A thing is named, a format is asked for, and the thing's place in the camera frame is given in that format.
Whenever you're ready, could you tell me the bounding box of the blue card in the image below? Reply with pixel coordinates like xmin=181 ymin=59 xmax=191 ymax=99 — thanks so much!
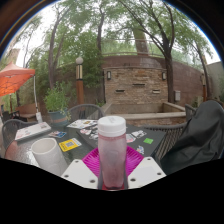
xmin=48 ymin=130 xmax=68 ymax=139

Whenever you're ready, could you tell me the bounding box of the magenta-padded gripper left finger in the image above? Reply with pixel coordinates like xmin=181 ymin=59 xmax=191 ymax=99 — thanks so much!
xmin=60 ymin=147 xmax=101 ymax=190

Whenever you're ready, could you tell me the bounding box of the flat round red coaster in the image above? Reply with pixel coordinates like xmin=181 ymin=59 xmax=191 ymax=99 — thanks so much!
xmin=101 ymin=181 xmax=130 ymax=192

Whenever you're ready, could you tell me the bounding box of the yellow card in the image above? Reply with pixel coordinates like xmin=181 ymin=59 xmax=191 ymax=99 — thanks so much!
xmin=58 ymin=137 xmax=83 ymax=153

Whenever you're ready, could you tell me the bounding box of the orange canopy tent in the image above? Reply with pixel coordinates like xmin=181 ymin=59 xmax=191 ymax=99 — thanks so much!
xmin=0 ymin=61 xmax=36 ymax=98

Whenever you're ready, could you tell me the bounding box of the dark wicker chair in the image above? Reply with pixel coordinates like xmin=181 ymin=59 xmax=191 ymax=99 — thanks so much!
xmin=0 ymin=104 xmax=19 ymax=123

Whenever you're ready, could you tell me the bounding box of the black laptop with stickers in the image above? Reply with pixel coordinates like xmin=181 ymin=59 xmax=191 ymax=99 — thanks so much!
xmin=76 ymin=123 xmax=167 ymax=158

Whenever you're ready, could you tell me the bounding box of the potted green plant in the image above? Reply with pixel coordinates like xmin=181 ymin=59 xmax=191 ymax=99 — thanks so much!
xmin=43 ymin=81 xmax=73 ymax=127

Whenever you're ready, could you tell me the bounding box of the white mug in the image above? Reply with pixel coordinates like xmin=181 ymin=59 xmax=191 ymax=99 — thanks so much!
xmin=30 ymin=137 xmax=69 ymax=177

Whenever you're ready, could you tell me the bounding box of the wooden bench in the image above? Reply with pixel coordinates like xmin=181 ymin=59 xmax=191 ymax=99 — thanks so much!
xmin=14 ymin=102 xmax=39 ymax=121

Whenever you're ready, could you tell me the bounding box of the black jacket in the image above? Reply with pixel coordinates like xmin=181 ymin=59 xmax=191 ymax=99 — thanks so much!
xmin=160 ymin=99 xmax=224 ymax=176

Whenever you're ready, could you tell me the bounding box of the white sticker sheet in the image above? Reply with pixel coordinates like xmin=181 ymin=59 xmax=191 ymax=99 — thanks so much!
xmin=66 ymin=118 xmax=99 ymax=130

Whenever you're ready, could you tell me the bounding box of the white tent weight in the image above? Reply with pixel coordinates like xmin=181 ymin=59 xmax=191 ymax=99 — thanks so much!
xmin=35 ymin=111 xmax=43 ymax=124

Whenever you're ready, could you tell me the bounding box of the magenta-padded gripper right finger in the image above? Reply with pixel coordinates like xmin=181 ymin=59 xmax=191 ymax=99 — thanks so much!
xmin=125 ymin=145 xmax=167 ymax=190

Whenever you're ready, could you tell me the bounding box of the pink drink bottle white cap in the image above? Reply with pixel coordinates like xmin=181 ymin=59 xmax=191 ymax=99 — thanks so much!
xmin=97 ymin=115 xmax=128 ymax=190

